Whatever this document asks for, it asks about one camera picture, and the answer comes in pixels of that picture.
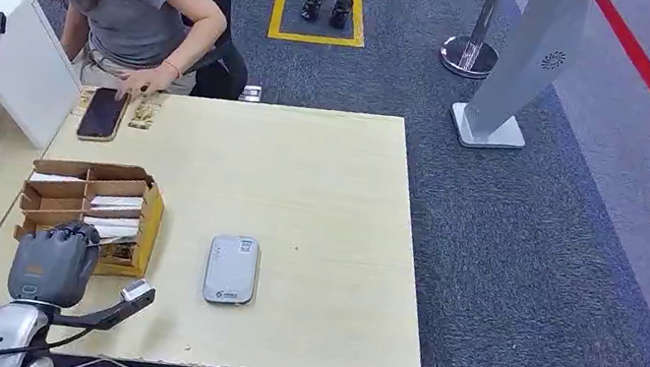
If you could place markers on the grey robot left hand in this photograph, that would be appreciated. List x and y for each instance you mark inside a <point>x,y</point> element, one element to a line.
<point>53,269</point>

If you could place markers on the person's left hand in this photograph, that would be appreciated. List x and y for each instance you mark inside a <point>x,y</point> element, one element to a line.
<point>147,83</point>

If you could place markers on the gold patterned card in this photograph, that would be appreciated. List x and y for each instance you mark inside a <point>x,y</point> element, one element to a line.
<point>117,251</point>
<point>145,115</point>

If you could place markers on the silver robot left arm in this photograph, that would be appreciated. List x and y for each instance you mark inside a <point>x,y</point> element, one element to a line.
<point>7,327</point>

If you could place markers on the black smartphone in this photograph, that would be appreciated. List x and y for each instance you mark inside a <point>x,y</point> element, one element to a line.
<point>102,115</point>

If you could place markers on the white card stack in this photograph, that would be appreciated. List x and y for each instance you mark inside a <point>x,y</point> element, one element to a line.
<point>117,202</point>
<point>55,179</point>
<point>113,227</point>

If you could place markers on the black chair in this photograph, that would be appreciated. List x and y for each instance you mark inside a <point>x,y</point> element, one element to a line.
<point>227,76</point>

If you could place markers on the small white floor tag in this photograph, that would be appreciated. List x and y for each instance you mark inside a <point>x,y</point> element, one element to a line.
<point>251,93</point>

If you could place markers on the wooden card box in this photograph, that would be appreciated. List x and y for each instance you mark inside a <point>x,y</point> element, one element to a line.
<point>149,225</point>

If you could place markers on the grey card reader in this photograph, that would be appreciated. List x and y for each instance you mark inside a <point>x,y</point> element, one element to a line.
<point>231,271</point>

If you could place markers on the grey kiosk stand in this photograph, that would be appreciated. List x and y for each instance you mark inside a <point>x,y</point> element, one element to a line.
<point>524,57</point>

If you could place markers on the pale wrist camera on bracket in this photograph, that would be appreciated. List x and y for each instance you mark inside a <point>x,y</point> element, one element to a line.
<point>137,291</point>

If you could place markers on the chrome stanchion post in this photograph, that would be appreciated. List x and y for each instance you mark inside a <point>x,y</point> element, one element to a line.
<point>469,54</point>

